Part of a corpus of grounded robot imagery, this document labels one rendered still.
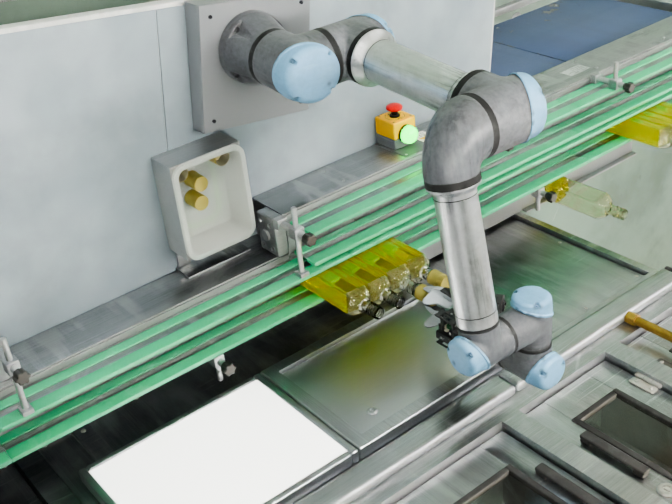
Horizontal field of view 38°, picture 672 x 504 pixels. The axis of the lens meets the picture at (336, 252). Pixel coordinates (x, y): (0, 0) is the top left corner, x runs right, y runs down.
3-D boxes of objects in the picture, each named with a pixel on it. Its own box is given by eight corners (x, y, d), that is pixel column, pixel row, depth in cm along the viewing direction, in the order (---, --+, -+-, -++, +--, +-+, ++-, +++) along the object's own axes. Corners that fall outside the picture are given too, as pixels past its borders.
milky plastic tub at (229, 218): (170, 250, 213) (190, 264, 206) (150, 157, 201) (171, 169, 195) (236, 221, 221) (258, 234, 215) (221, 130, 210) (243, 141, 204)
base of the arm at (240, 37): (217, 14, 193) (244, 26, 186) (281, 5, 201) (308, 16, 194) (219, 87, 200) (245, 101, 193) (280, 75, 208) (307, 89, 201)
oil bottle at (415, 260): (355, 254, 231) (416, 288, 216) (353, 233, 228) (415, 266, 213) (373, 245, 234) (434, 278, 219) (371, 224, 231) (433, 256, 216)
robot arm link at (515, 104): (300, 21, 193) (495, 106, 156) (359, 3, 200) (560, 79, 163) (304, 78, 200) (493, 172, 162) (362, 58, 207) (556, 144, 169)
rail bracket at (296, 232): (278, 266, 216) (312, 287, 208) (268, 199, 208) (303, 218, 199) (289, 261, 218) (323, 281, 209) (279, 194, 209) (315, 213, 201)
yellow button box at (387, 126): (375, 142, 240) (395, 150, 235) (373, 114, 237) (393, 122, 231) (396, 133, 244) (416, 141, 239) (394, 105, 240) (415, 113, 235)
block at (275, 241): (258, 248, 220) (276, 259, 215) (253, 211, 215) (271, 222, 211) (271, 242, 222) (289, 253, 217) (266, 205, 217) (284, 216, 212)
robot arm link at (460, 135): (436, 117, 151) (484, 389, 169) (488, 97, 156) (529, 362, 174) (391, 112, 160) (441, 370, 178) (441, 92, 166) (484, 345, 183)
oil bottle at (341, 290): (296, 283, 222) (355, 321, 207) (293, 262, 220) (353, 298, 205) (315, 274, 225) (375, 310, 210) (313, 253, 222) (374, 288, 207)
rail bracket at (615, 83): (586, 83, 265) (627, 95, 255) (587, 57, 261) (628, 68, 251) (595, 79, 267) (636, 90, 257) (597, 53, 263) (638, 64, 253)
